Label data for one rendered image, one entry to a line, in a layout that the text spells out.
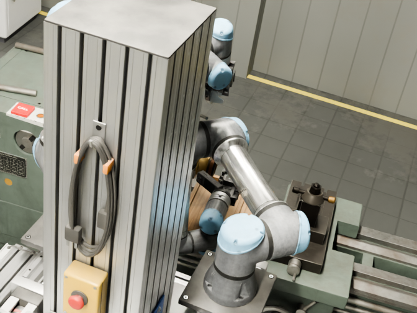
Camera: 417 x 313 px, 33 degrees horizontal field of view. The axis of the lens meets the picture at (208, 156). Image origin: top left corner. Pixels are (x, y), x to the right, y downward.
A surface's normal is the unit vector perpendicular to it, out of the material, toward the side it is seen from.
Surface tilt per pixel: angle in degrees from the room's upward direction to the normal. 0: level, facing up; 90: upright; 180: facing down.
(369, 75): 90
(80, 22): 0
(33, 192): 90
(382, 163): 0
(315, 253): 0
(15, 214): 90
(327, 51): 90
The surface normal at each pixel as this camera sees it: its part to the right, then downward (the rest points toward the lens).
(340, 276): 0.14, -0.80
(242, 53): -0.35, 0.52
